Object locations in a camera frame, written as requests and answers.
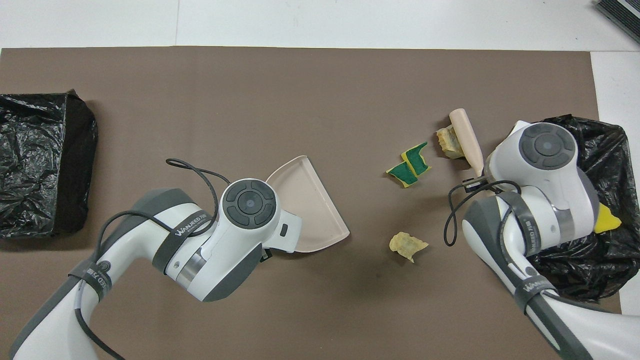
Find beige plastic dustpan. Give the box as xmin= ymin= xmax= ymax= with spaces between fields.
xmin=265 ymin=155 xmax=351 ymax=254

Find pale yellow sponge scrap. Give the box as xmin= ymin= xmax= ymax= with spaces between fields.
xmin=389 ymin=231 xmax=430 ymax=264
xmin=436 ymin=125 xmax=468 ymax=160

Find green yellow sponge piece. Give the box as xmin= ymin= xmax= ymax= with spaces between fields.
xmin=404 ymin=141 xmax=432 ymax=176
xmin=386 ymin=161 xmax=418 ymax=189

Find beige hand brush black bristles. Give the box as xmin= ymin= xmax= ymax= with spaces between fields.
xmin=448 ymin=108 xmax=485 ymax=178

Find bright yellow sponge piece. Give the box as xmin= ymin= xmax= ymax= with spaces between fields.
xmin=594 ymin=202 xmax=622 ymax=234

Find bin with black bag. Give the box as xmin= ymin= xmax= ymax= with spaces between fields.
xmin=0 ymin=90 xmax=99 ymax=239
xmin=505 ymin=114 xmax=640 ymax=304

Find brown table mat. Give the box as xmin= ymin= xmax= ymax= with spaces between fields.
xmin=0 ymin=46 xmax=628 ymax=360

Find grey ribbed device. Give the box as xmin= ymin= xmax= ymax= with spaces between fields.
xmin=595 ymin=0 xmax=640 ymax=45

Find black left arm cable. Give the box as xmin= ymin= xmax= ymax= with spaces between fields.
xmin=75 ymin=158 xmax=232 ymax=360

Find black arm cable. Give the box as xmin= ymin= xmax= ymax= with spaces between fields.
xmin=444 ymin=180 xmax=523 ymax=247
xmin=75 ymin=158 xmax=232 ymax=360

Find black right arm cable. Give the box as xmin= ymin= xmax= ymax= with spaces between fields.
xmin=444 ymin=180 xmax=523 ymax=247

